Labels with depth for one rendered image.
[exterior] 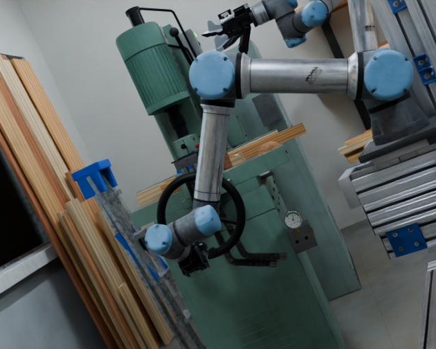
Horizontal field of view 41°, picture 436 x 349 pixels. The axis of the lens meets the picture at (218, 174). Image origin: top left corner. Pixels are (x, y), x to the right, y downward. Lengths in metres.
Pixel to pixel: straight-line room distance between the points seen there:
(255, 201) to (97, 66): 2.90
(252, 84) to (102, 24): 3.36
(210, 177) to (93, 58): 3.22
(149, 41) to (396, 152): 1.01
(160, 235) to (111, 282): 1.90
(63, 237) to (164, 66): 1.56
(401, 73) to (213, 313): 1.12
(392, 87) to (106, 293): 2.33
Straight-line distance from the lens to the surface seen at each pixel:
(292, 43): 2.06
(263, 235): 2.05
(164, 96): 2.12
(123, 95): 4.64
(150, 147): 4.59
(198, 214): 1.50
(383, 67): 1.42
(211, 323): 2.15
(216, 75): 1.42
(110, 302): 3.38
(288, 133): 2.16
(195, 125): 2.27
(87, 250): 3.39
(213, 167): 1.60
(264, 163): 2.01
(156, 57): 2.15
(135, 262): 2.94
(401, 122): 1.57
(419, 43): 1.80
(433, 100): 1.82
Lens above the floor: 1.01
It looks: 3 degrees down
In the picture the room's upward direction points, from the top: 24 degrees counter-clockwise
